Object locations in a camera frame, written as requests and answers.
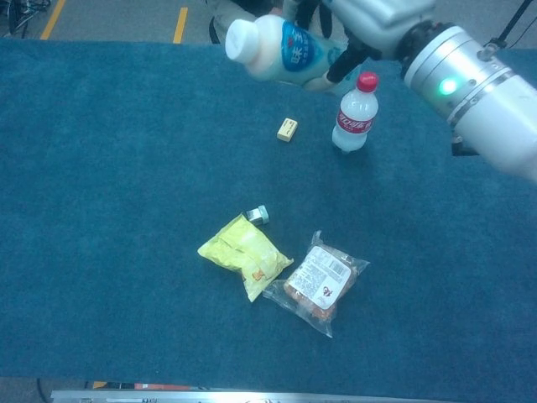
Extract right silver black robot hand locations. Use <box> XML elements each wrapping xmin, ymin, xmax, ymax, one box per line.
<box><xmin>280</xmin><ymin>0</ymin><xmax>437</xmax><ymax>92</ymax></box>

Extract clear soda bottle red cap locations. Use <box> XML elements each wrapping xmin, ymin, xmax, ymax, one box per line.
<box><xmin>331</xmin><ymin>71</ymin><xmax>380</xmax><ymax>155</ymax></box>

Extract white milk bottle blue label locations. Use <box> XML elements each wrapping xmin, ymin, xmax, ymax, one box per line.
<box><xmin>224</xmin><ymin>15</ymin><xmax>349</xmax><ymax>87</ymax></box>

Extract small white green cube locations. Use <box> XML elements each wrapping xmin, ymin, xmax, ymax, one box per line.
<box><xmin>245</xmin><ymin>204</ymin><xmax>269</xmax><ymax>226</ymax></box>

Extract clear packaged bread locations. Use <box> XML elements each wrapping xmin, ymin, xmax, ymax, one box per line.
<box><xmin>262</xmin><ymin>229</ymin><xmax>370</xmax><ymax>339</ymax></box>

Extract yellow-green snack bag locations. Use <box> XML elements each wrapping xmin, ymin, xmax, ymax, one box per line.
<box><xmin>197</xmin><ymin>212</ymin><xmax>294</xmax><ymax>303</ymax></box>

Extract black tripod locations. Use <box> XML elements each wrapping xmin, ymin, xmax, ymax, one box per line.
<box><xmin>486</xmin><ymin>0</ymin><xmax>534</xmax><ymax>50</ymax></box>

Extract small yellow eraser box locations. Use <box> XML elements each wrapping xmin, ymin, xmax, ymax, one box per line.
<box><xmin>276</xmin><ymin>118</ymin><xmax>300</xmax><ymax>142</ymax></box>

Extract seated person beige trousers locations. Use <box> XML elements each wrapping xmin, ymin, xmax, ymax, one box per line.
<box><xmin>208</xmin><ymin>0</ymin><xmax>332</xmax><ymax>45</ymax></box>

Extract blue table cloth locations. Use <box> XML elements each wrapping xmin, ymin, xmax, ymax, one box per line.
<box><xmin>0</xmin><ymin>38</ymin><xmax>537</xmax><ymax>398</ymax></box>

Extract tangled cables and frame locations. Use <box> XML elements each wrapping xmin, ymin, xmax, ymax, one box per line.
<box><xmin>0</xmin><ymin>0</ymin><xmax>51</xmax><ymax>37</ymax></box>

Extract aluminium rail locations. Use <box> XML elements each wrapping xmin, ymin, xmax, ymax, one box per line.
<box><xmin>50</xmin><ymin>389</ymin><xmax>458</xmax><ymax>403</ymax></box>

